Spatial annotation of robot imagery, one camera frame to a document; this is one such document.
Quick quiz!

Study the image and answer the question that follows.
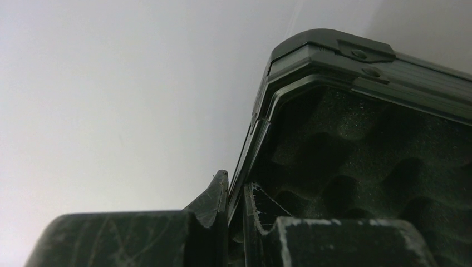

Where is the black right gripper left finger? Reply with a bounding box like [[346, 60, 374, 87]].
[[26, 170, 228, 266]]

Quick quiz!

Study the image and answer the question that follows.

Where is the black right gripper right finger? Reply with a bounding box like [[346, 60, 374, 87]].
[[244, 183, 436, 266]]

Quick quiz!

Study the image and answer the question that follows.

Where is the black poker set case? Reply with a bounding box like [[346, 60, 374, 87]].
[[228, 28, 471, 266]]

